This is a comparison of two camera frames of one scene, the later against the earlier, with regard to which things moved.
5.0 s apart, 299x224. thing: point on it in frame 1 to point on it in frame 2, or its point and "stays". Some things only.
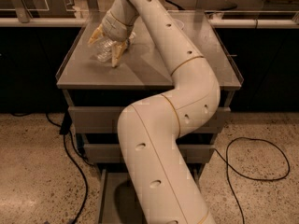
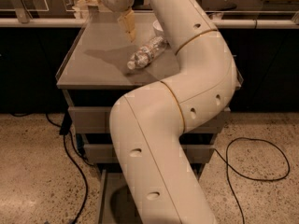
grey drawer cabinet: x=97 y=92 stays
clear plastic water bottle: x=104 y=47 to x=147 y=53
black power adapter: x=65 y=124 stays
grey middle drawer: x=111 y=153 stays
